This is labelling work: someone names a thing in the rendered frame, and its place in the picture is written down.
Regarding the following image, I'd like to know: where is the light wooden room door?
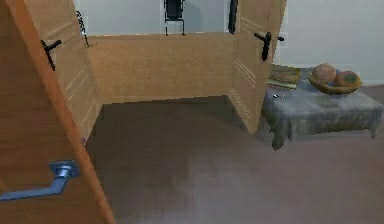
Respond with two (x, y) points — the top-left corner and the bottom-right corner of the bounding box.
(24, 0), (104, 142)
(227, 0), (288, 136)

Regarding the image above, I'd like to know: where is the green yellow book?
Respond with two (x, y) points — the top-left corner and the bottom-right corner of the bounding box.
(268, 64), (302, 90)

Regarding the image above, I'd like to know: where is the black chair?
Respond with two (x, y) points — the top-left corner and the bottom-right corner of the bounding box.
(163, 0), (186, 37)

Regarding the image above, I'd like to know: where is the grey low table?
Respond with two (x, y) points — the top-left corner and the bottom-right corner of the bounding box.
(260, 67), (384, 152)

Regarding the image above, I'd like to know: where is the orange round fruit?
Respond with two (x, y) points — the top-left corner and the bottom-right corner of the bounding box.
(334, 70), (362, 88)
(311, 62), (338, 84)

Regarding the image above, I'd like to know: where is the yellow fruit bowl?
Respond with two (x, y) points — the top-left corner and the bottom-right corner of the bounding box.
(308, 71), (363, 96)

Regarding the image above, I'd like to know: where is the orange wooden room door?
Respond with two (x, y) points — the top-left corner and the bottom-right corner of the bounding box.
(0, 0), (117, 224)

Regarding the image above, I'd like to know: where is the black door handle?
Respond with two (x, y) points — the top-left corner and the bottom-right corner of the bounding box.
(40, 39), (63, 72)
(253, 31), (285, 63)

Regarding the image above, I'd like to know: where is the blue metal door handle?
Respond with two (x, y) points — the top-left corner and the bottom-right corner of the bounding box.
(0, 160), (81, 202)

